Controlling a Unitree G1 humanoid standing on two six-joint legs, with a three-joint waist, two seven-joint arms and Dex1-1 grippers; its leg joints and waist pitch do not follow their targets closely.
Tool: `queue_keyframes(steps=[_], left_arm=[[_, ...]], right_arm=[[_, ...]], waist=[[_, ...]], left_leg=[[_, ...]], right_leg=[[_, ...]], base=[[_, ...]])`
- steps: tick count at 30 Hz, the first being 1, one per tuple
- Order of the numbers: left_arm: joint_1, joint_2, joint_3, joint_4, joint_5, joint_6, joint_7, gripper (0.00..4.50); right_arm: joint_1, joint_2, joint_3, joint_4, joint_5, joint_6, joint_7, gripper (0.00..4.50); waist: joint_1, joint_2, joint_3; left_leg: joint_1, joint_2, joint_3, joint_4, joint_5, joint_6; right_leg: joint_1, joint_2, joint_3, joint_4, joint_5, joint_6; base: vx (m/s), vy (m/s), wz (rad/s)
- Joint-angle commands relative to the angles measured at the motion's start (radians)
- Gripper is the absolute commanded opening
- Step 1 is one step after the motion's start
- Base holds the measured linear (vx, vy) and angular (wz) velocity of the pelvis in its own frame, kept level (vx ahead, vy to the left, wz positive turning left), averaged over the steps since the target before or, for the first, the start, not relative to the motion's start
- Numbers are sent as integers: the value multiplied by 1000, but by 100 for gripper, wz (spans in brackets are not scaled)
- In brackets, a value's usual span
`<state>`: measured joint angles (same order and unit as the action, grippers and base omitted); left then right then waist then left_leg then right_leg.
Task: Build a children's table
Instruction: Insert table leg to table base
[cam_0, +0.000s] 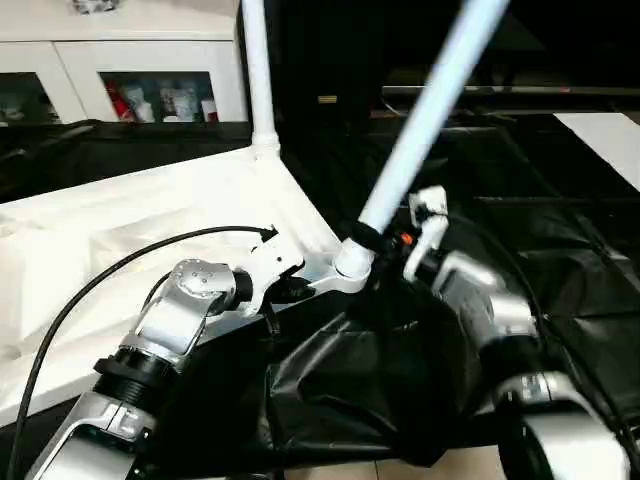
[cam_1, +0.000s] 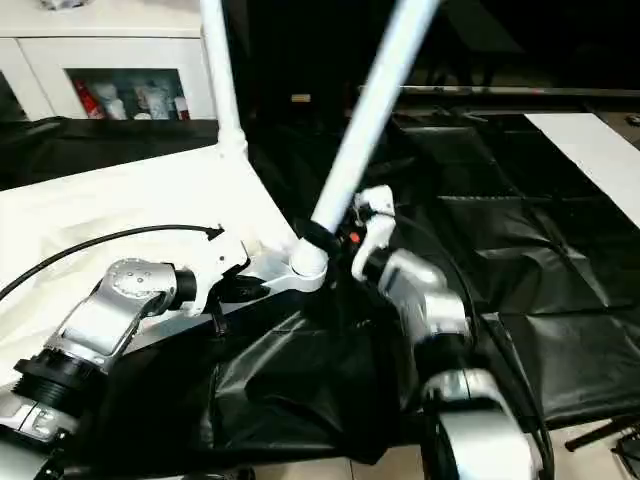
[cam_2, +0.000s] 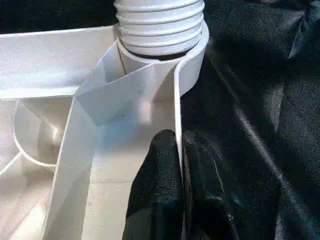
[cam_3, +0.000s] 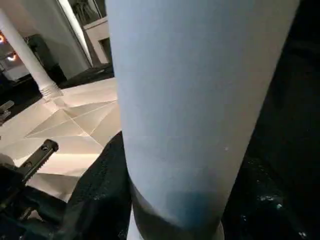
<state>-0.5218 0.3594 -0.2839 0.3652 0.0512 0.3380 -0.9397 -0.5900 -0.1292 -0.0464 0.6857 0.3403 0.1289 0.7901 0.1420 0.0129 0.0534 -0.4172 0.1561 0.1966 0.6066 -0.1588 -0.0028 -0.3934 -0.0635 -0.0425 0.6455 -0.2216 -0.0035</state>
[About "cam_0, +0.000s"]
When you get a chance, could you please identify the white flat board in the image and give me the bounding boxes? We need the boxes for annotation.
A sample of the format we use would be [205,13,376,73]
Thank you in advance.
[552,112,640,195]

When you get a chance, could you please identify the clear glass ornament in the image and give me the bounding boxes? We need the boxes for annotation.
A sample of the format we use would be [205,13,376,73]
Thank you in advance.
[69,0,121,17]

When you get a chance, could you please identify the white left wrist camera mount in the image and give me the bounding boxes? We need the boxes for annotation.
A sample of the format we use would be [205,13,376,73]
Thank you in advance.
[239,233,306,320]

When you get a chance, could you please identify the red bottle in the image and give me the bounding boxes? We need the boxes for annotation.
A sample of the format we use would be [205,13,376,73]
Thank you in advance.
[105,85,126,122]

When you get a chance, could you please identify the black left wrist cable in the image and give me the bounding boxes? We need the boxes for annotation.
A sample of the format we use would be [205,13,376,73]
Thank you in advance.
[9,224,280,480]

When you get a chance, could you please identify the white plastic table leg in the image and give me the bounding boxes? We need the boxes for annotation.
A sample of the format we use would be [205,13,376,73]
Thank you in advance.
[241,0,282,159]
[333,0,512,281]

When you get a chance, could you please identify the white plastic table top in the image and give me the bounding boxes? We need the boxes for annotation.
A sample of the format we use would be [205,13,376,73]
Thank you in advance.
[0,143,377,422]

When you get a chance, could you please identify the white glass-door cabinet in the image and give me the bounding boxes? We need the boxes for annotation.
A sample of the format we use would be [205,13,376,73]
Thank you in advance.
[0,0,250,125]

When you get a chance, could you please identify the black table mat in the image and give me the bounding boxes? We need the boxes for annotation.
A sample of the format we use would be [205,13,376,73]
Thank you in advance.
[0,99,640,469]

